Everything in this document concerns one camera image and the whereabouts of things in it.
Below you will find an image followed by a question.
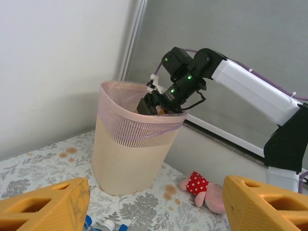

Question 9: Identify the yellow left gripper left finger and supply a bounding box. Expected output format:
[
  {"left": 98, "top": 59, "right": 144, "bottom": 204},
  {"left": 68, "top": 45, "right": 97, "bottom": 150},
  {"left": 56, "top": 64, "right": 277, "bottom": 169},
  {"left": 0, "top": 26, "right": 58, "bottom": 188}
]
[{"left": 0, "top": 177, "right": 91, "bottom": 231}]

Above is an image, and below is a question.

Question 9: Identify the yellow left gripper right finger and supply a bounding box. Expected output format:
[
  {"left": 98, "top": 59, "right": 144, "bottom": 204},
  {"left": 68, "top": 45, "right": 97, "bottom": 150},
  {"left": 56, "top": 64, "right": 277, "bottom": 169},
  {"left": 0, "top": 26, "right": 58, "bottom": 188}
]
[{"left": 222, "top": 175, "right": 308, "bottom": 231}]

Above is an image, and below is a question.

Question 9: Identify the small clear bottle blue cap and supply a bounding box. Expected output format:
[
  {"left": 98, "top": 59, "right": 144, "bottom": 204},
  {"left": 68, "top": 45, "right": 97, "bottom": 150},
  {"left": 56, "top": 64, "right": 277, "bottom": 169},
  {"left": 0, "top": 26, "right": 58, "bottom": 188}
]
[{"left": 83, "top": 215, "right": 94, "bottom": 231}]

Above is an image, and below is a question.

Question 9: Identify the clear bottle large blue label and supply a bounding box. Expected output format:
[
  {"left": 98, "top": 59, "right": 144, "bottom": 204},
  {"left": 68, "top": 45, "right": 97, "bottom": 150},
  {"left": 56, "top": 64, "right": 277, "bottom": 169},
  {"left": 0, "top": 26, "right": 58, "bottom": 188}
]
[{"left": 92, "top": 218, "right": 116, "bottom": 231}]

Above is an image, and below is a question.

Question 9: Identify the pink bin liner bag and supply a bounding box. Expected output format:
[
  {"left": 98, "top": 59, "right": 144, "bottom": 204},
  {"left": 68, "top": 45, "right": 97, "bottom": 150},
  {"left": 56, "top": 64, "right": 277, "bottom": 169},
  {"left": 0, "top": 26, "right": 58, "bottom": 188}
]
[{"left": 99, "top": 80, "right": 189, "bottom": 146}]

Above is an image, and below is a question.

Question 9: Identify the beige plastic waste bin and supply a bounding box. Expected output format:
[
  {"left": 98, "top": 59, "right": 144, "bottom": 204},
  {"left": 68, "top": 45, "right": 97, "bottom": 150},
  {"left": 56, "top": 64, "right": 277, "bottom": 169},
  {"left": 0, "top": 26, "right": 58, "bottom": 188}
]
[{"left": 90, "top": 80, "right": 189, "bottom": 196}]

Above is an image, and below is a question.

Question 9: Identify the pink doll red polka-dot dress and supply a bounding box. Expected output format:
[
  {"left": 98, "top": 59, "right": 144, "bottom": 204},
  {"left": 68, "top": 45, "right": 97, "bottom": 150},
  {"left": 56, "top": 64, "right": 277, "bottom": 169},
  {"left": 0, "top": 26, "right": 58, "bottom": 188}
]
[{"left": 178, "top": 170, "right": 227, "bottom": 215}]

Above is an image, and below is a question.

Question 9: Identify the floral tablecloth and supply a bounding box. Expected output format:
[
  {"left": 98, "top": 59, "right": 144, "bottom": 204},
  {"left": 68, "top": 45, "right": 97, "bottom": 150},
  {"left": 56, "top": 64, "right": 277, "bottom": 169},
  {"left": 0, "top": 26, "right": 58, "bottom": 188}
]
[{"left": 0, "top": 129, "right": 231, "bottom": 231}]

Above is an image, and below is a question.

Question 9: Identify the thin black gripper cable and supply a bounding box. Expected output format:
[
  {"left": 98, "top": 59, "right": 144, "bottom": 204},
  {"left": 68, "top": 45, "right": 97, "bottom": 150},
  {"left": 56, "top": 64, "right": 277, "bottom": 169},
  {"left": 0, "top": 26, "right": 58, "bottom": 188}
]
[{"left": 185, "top": 90, "right": 207, "bottom": 112}]

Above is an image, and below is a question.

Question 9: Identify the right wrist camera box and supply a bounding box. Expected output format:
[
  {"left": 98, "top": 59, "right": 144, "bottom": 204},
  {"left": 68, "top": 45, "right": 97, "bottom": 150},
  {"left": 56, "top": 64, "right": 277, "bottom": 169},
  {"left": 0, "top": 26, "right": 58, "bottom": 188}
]
[{"left": 145, "top": 73, "right": 167, "bottom": 96}]

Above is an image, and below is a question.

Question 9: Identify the aluminium frame post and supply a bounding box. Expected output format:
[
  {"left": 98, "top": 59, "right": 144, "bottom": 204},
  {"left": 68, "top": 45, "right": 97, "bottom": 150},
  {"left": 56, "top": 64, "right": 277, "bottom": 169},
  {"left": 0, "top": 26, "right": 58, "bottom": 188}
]
[{"left": 117, "top": 0, "right": 150, "bottom": 84}]

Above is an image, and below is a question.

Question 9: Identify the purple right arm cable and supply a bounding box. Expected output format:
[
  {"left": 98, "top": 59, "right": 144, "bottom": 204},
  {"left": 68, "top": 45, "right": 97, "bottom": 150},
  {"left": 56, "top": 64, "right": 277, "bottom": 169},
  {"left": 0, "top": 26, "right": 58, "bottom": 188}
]
[{"left": 154, "top": 48, "right": 308, "bottom": 193}]

